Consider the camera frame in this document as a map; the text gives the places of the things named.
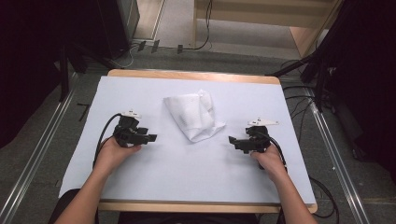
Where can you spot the white mesh laundry bag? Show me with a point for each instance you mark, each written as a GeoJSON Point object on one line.
{"type": "Point", "coordinates": [194, 116]}

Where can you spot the metal floor rail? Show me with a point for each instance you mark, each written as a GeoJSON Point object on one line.
{"type": "Point", "coordinates": [339, 161]}
{"type": "Point", "coordinates": [37, 155]}

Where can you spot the person's left hand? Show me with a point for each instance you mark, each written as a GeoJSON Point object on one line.
{"type": "Point", "coordinates": [113, 155]}

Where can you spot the person's right hand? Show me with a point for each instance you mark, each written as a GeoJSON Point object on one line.
{"type": "Point", "coordinates": [270, 161]}

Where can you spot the light wooden furniture frame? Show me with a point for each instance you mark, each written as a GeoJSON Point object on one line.
{"type": "Point", "coordinates": [264, 15]}

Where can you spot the black curtain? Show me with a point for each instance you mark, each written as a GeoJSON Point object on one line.
{"type": "Point", "coordinates": [367, 77]}
{"type": "Point", "coordinates": [25, 62]}

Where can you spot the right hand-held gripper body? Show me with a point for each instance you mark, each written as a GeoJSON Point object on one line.
{"type": "Point", "coordinates": [257, 140]}

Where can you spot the wooden table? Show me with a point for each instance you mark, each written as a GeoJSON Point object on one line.
{"type": "Point", "coordinates": [193, 74]}

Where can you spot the black metal stand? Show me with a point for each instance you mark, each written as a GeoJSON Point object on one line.
{"type": "Point", "coordinates": [311, 67]}
{"type": "Point", "coordinates": [64, 77]}

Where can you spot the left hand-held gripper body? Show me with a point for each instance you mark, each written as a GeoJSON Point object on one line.
{"type": "Point", "coordinates": [129, 132]}

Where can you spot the dark cabinet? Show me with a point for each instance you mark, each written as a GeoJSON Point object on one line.
{"type": "Point", "coordinates": [115, 25]}

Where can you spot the pale blue table mat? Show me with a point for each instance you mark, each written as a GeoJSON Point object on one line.
{"type": "Point", "coordinates": [186, 174]}

